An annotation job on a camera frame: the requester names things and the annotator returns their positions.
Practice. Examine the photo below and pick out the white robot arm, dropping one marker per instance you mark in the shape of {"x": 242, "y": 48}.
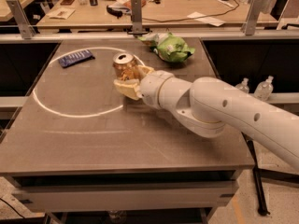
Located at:
{"x": 206, "y": 105}

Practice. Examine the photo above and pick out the black stand leg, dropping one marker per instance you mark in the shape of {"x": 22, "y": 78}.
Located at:
{"x": 262, "y": 206}

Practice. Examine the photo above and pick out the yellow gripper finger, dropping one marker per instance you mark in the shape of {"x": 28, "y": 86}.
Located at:
{"x": 144, "y": 70}
{"x": 129, "y": 88}

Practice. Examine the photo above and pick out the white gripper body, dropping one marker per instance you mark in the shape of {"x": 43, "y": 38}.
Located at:
{"x": 150, "y": 87}

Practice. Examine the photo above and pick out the orange La Croix can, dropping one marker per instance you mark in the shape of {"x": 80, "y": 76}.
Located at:
{"x": 125, "y": 66}

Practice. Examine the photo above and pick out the paper packet on desk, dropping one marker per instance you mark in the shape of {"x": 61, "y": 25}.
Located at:
{"x": 61, "y": 13}

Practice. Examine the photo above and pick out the green rice chip bag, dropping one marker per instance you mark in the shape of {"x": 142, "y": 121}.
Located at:
{"x": 168, "y": 47}

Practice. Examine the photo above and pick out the middle metal bracket post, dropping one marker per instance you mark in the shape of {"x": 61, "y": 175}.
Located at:
{"x": 136, "y": 18}

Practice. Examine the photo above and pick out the black sunglasses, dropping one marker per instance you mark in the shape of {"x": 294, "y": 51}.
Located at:
{"x": 114, "y": 12}

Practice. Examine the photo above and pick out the clear sanitizer bottle right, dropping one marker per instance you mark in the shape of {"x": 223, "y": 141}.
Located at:
{"x": 264, "y": 89}

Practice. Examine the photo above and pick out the brown phone on desk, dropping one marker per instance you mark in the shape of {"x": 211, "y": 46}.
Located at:
{"x": 67, "y": 2}

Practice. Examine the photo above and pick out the left metal bracket post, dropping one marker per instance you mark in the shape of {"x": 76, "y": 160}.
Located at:
{"x": 26, "y": 29}

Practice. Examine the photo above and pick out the clear sanitizer bottle left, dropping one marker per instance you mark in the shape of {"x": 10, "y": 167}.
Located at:
{"x": 243, "y": 85}

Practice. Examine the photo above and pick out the white paper sheet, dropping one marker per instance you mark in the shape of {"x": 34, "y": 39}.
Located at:
{"x": 206, "y": 19}

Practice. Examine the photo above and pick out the right metal bracket post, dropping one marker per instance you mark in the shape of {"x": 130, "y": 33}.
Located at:
{"x": 249, "y": 27}

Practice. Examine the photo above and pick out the blue snack bar wrapper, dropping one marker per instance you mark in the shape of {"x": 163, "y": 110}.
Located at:
{"x": 75, "y": 58}

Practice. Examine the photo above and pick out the white table drawer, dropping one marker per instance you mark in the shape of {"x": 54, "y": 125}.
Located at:
{"x": 127, "y": 197}

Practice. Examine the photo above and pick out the clear sanitizer bottle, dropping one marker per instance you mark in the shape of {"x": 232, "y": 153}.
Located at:
{"x": 243, "y": 85}
{"x": 264, "y": 89}

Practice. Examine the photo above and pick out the metal bracket post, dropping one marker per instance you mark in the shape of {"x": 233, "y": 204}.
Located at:
{"x": 249, "y": 27}
{"x": 136, "y": 18}
{"x": 26, "y": 29}

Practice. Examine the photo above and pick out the wooden background desk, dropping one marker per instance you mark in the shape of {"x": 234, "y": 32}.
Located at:
{"x": 167, "y": 13}

